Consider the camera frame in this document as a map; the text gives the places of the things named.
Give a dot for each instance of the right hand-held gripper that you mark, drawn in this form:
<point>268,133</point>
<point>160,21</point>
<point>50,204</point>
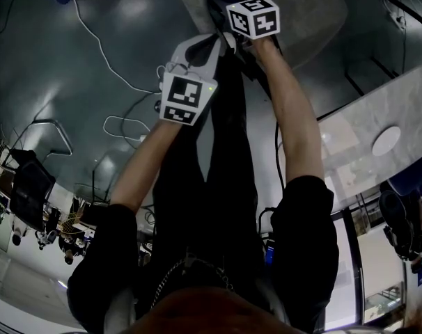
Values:
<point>259,17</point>

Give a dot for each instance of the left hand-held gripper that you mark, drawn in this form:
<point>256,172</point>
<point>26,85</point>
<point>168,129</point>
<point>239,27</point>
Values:
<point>183,96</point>

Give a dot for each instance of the grey shell chair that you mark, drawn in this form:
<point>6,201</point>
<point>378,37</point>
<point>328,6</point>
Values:
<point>308,12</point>

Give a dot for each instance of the person's left forearm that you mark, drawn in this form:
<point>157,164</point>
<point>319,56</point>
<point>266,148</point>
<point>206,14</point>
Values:
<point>141,165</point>

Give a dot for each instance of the person's right forearm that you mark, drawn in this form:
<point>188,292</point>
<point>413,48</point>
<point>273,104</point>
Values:
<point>294,124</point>

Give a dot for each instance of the black office chair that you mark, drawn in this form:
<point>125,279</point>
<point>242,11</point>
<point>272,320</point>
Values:
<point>30,190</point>

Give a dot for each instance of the person's right white shoe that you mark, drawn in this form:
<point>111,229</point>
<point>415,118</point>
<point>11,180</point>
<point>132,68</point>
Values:
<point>230,42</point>

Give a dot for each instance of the person's black trousers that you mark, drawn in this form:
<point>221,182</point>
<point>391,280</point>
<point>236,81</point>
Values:
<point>200,172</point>

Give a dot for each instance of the white power strip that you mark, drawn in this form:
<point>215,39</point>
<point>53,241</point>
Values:
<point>400,21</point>

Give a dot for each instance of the grey marble table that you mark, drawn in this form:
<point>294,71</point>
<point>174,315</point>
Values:
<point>381,103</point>

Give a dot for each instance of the white plate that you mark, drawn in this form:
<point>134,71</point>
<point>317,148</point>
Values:
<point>386,141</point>

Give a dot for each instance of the person's black top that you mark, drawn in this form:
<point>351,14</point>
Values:
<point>301,228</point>

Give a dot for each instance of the black screen device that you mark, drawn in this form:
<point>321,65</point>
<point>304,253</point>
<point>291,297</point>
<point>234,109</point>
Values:
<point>271,252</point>

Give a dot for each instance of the person's chin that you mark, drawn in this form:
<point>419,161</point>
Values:
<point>211,315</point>

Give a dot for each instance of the black framed glass door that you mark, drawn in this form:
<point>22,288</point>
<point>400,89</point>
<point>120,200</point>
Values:
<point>357,263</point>

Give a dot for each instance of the person's white vest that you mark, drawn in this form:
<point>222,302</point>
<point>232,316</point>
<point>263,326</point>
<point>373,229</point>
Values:
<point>117,311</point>

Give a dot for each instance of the chrome tube floor frame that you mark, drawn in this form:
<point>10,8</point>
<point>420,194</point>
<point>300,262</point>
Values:
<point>67,141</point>

